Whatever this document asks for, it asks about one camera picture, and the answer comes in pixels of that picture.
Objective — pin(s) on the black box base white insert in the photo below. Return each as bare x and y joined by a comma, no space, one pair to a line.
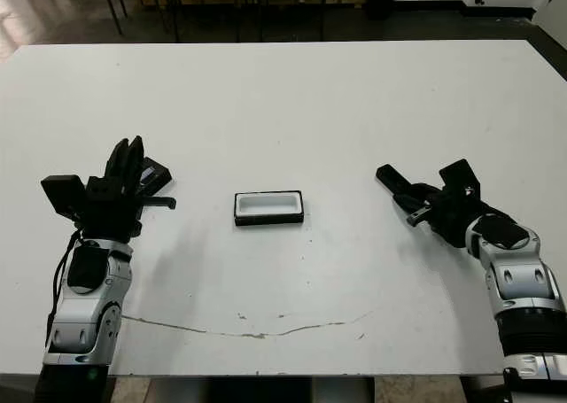
268,221

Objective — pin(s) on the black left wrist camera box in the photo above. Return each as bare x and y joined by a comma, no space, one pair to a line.
62,195

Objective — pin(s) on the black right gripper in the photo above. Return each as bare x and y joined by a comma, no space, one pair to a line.
452,217

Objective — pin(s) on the dark robot lower body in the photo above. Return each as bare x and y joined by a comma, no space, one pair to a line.
266,392

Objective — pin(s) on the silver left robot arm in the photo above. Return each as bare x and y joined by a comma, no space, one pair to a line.
84,314

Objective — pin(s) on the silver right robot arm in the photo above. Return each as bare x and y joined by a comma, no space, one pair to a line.
518,283

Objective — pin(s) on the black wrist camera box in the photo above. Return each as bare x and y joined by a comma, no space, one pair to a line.
460,177
62,195

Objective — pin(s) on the black phone-like camera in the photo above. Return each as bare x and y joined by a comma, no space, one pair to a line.
387,175

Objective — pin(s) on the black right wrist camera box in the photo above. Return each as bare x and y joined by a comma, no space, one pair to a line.
460,177

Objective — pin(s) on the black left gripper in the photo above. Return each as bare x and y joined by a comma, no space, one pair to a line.
111,217

